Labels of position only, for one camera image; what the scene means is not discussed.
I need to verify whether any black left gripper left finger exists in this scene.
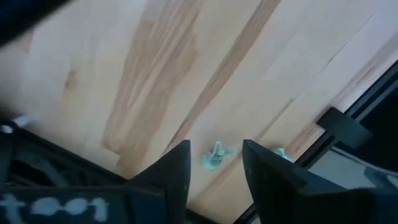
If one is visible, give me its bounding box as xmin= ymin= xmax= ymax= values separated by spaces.
xmin=127 ymin=139 xmax=192 ymax=224

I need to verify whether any green white candy packet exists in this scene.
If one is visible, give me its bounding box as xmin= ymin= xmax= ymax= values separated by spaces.
xmin=200 ymin=140 xmax=239 ymax=171
xmin=273 ymin=147 xmax=295 ymax=163

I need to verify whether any black frame bracket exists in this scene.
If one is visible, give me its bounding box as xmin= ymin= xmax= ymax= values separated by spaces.
xmin=316 ymin=107 xmax=373 ymax=151

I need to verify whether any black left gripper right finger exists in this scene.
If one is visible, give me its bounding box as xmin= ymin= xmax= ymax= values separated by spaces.
xmin=242 ymin=139 xmax=343 ymax=224

